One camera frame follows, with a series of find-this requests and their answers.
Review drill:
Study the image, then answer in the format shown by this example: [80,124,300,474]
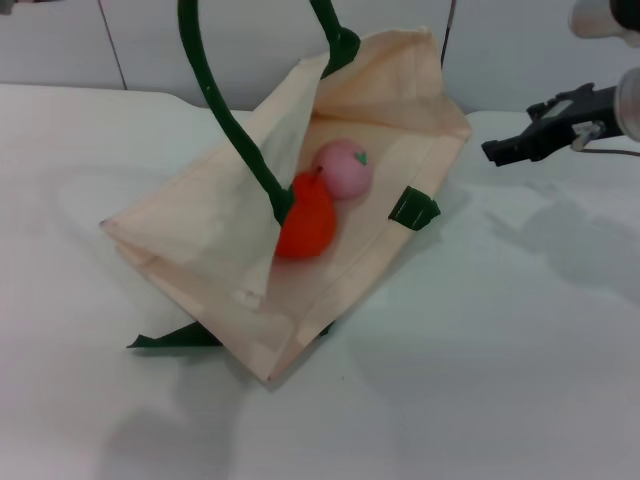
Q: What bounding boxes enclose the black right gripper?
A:
[482,82,624,169]

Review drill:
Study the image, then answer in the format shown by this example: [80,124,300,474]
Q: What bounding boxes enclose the pink toy peach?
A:
[313,139,374,201]

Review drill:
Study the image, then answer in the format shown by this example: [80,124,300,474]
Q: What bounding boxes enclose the orange toy fruit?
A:
[273,168,337,260]

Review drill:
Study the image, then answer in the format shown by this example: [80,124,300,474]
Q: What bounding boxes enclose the cream canvas handbag green handles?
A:
[98,0,474,384]

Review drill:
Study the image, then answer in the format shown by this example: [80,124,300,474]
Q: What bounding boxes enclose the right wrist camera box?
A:
[569,0,640,39]

